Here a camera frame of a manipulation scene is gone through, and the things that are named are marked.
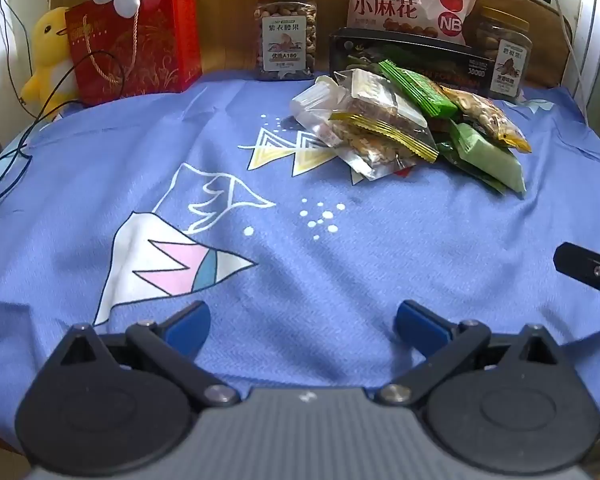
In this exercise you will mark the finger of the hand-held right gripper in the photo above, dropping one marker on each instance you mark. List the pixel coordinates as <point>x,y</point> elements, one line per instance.
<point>590,270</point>

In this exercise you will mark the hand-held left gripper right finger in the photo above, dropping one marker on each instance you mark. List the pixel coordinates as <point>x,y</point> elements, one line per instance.
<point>420,322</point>

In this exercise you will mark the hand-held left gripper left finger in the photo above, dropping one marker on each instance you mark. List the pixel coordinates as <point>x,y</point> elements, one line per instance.
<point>190,325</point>

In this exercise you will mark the light green snack packet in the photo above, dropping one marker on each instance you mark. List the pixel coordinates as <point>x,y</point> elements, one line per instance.
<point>490,160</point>

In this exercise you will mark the black snack box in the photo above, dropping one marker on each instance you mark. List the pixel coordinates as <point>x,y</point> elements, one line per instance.
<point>460,67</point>

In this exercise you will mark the clear plastic packet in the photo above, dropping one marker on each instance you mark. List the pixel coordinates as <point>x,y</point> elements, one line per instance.
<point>315,105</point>

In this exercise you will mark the blue printed cloth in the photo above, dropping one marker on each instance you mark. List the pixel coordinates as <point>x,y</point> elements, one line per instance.
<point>380,240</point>

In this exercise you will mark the dark green snack packet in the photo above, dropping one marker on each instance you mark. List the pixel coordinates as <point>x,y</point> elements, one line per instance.
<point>447,152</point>

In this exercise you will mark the yellow-edged nut packet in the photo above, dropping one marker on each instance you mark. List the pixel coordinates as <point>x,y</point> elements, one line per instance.
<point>380,142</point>

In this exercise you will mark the mixed nut packet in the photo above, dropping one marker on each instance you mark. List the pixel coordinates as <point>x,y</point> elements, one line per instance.
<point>485,117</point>

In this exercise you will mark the bright green snack packet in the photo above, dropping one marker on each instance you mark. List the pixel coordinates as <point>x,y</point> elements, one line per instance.
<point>420,92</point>

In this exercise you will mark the nut jar with dark label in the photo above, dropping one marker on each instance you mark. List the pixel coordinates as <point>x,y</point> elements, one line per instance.
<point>505,55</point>

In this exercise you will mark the red gift box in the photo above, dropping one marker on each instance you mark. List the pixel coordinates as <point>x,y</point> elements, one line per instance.
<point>150,50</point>

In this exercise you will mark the wooden board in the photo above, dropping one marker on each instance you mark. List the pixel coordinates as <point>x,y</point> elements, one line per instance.
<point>230,20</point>

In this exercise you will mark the cashew jar with gold lid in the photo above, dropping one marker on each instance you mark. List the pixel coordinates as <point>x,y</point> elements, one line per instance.
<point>285,30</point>

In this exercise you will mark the yellow plush duck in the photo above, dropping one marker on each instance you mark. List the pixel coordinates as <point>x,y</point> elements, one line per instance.
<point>50,45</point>

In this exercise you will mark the large pink snack bag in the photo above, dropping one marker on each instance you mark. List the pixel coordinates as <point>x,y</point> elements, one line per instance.
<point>405,5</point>

